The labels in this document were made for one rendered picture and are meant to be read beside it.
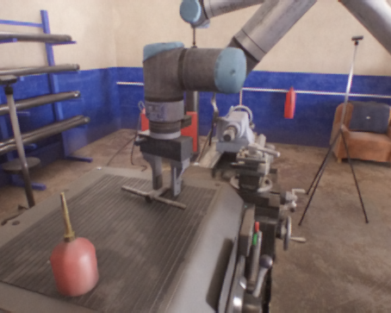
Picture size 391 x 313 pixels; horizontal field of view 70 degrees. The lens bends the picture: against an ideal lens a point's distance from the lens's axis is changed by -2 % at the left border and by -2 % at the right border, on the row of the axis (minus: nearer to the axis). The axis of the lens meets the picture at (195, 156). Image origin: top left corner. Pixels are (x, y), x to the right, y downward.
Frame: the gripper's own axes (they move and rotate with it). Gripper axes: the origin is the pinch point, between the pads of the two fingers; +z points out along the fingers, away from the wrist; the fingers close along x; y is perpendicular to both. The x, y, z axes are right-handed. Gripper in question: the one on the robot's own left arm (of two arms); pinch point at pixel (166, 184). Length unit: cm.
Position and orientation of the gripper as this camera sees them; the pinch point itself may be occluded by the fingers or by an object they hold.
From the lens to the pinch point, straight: 73.6
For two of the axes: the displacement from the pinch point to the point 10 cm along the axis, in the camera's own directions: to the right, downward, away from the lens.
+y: -5.3, 2.9, -7.9
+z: -0.1, 9.4, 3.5
